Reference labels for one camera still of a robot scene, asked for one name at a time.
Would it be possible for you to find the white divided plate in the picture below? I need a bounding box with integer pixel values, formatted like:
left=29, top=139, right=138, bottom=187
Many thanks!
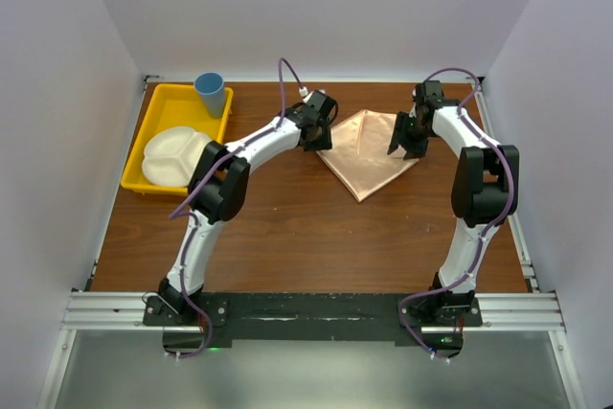
left=141, top=126, right=212, bottom=188

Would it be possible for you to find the peach cloth napkin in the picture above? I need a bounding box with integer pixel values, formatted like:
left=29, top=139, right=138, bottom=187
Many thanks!
left=318, top=109, right=419, bottom=203

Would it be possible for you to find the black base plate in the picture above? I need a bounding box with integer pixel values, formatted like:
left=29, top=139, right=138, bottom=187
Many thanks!
left=143, top=292, right=483, bottom=357

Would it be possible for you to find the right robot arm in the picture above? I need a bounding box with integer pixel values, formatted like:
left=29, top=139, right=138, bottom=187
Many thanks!
left=388, top=80, right=519, bottom=326

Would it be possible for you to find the blue plastic cup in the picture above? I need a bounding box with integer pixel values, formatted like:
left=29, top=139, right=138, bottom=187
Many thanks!
left=193, top=72, right=226, bottom=119

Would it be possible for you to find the yellow plastic tray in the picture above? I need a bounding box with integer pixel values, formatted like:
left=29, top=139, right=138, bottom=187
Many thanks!
left=121, top=83, right=234, bottom=197

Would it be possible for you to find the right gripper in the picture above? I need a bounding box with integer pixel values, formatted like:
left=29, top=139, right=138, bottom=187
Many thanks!
left=388, top=111, right=431, bottom=161

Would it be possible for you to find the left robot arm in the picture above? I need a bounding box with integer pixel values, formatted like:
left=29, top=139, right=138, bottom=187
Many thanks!
left=157, top=90, right=339, bottom=325

